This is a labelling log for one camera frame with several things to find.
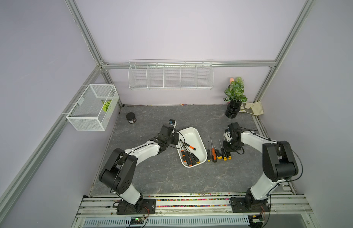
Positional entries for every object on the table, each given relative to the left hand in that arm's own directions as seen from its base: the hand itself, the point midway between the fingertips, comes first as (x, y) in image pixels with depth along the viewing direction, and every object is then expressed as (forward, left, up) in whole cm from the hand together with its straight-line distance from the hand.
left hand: (177, 135), depth 92 cm
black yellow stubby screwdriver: (-13, -33, -7) cm, 36 cm away
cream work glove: (+27, -68, -8) cm, 74 cm away
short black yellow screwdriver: (-12, -26, -7) cm, 30 cm away
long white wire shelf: (+37, +2, +21) cm, 43 cm away
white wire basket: (+11, +47, +17) cm, 51 cm away
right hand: (-8, -33, -8) cm, 35 cm away
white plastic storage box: (-9, -1, -2) cm, 10 cm away
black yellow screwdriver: (-10, -20, -8) cm, 24 cm away
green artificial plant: (+20, -40, +19) cm, 48 cm away
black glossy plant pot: (+20, -44, +1) cm, 48 cm away
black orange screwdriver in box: (-12, -6, -5) cm, 14 cm away
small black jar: (+22, +35, -5) cm, 42 cm away
